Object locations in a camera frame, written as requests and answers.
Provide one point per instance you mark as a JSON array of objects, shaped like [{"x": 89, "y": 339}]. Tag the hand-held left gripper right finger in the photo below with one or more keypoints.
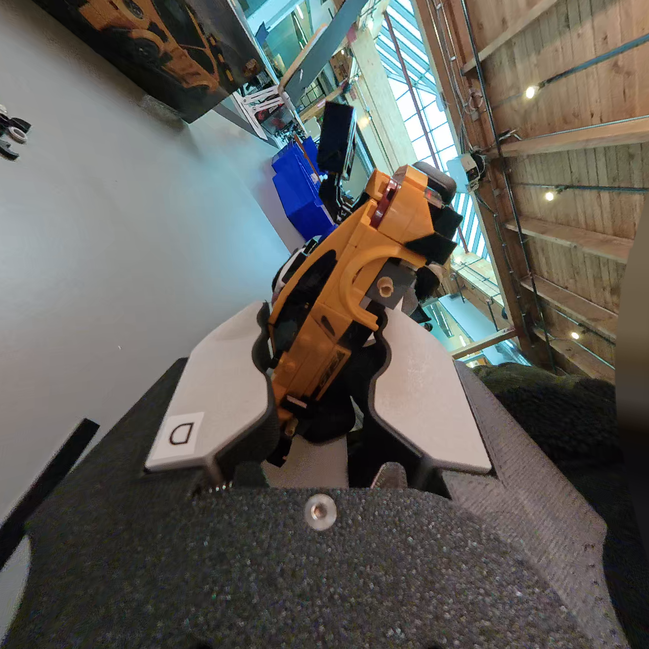
[{"x": 431, "y": 405}]

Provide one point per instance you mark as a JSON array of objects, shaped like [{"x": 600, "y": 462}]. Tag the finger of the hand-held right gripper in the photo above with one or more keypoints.
[
  {"x": 410, "y": 304},
  {"x": 290, "y": 266}
]

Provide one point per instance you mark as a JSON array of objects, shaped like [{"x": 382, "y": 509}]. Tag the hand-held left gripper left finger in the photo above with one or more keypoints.
[{"x": 218, "y": 405}]

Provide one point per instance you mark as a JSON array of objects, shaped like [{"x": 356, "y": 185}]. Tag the yellow lego car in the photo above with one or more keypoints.
[{"x": 329, "y": 304}]

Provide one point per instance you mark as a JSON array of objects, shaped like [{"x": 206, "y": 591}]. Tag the black lego rod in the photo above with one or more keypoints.
[{"x": 45, "y": 481}]

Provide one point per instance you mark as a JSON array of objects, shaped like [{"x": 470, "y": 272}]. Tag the lego set box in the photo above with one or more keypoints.
[{"x": 167, "y": 45}]

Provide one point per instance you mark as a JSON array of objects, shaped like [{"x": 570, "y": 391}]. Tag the small white yellow lego piece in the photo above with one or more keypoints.
[{"x": 12, "y": 132}]

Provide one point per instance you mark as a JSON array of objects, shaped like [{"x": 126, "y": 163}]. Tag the blue plastic container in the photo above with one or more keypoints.
[{"x": 301, "y": 197}]

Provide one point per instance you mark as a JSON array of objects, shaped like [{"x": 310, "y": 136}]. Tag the white background book stand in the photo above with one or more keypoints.
[{"x": 261, "y": 109}]

